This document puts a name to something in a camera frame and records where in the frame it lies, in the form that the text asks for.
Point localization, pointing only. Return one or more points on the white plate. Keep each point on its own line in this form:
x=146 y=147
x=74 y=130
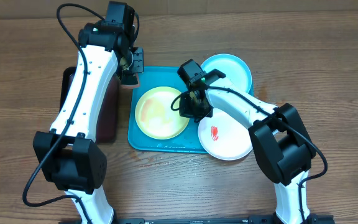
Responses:
x=223 y=137

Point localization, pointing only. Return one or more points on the yellow-green plate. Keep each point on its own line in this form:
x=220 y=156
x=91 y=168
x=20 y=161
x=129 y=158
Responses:
x=154 y=116

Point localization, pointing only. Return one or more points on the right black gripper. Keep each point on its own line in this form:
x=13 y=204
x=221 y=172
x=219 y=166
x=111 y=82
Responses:
x=191 y=111

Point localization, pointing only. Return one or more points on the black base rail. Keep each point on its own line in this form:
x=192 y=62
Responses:
x=254 y=219

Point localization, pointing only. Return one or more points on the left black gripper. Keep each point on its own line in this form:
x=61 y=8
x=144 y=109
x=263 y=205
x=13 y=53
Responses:
x=138 y=55

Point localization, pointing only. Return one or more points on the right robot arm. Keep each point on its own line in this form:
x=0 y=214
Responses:
x=281 y=143

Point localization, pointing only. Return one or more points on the black rectangular tray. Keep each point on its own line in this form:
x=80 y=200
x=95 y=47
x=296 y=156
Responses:
x=107 y=120

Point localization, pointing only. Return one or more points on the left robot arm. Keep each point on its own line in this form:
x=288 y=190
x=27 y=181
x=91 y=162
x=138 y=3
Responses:
x=68 y=154

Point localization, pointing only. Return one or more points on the teal plastic tray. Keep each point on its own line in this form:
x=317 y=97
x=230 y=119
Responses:
x=187 y=141

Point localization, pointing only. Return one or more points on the light blue plate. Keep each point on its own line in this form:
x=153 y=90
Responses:
x=234 y=68

